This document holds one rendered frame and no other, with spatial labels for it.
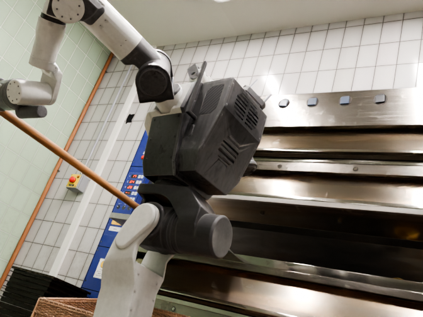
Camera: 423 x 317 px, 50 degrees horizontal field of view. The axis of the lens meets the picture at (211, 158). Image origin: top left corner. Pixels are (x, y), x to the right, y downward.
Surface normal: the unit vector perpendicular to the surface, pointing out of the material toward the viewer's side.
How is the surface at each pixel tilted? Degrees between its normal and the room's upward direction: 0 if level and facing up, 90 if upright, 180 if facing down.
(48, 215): 90
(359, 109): 90
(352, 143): 70
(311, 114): 90
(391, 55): 90
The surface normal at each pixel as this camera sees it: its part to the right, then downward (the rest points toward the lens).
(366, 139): -0.33, -0.77
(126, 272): -0.43, -0.10
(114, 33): 0.20, 0.38
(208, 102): -0.56, -0.50
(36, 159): 0.85, 0.03
